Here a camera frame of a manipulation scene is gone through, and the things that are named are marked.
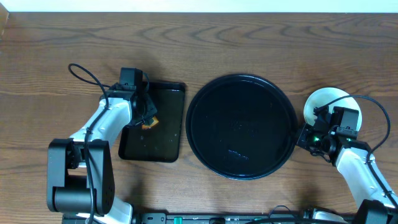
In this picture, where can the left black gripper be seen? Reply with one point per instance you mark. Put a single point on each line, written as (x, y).
(149, 113)

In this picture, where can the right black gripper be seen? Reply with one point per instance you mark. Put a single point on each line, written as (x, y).
(301, 138)

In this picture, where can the light blue plate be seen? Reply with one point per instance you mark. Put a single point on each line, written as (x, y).
(325, 95)

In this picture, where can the orange green scrub sponge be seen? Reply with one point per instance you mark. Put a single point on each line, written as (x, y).
(150, 123)

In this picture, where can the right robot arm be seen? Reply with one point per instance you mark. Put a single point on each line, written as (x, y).
(376, 201)

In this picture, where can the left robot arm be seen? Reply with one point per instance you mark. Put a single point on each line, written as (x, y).
(80, 179)

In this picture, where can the rectangular black water tray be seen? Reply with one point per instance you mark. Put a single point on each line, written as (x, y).
(161, 142)

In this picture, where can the round black tray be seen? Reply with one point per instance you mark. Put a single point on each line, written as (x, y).
(241, 126)

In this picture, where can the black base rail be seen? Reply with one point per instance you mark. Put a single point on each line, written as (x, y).
(153, 218)

